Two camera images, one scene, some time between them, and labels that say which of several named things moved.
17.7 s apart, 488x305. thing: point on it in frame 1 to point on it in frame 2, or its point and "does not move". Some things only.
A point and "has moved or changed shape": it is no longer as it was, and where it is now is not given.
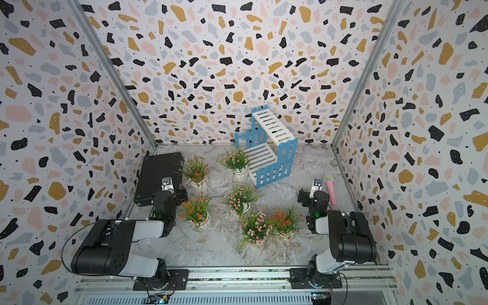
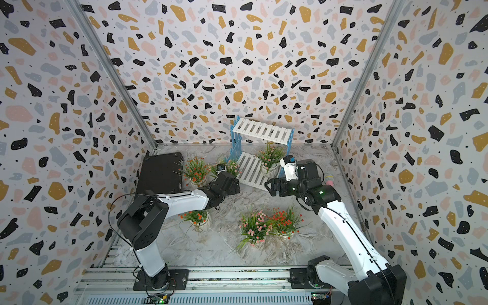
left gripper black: (178, 198) to (233, 189)
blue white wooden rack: (271, 147) has moved or changed shape
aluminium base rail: (369, 285) does not move
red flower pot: (196, 210) does not move
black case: (150, 171) does not move
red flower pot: (196, 171) does not move
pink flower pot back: (237, 161) has moved or changed shape
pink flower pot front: (254, 227) does not move
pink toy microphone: (329, 178) does not move
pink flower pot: (239, 200) to (269, 158)
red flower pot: (284, 223) does not move
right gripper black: (305, 194) to (276, 182)
